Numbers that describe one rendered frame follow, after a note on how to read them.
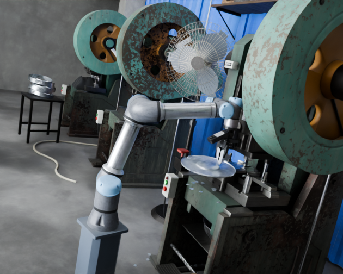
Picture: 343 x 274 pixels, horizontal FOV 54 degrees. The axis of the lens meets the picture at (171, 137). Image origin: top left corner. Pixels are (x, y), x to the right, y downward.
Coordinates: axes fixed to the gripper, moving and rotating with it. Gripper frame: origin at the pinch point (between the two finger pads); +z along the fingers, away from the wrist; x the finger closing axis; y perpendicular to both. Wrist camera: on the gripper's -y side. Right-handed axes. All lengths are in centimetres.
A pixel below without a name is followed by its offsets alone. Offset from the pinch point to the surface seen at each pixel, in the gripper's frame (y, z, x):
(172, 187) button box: -12.6, 23.5, 20.4
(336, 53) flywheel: 16, -64, -40
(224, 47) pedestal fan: 35, -64, 69
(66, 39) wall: 25, -47, 660
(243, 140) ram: 8.8, -14.2, -4.7
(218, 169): -4.7, 1.8, -7.1
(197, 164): -12.8, 1.7, 0.0
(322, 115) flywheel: 19, -37, -40
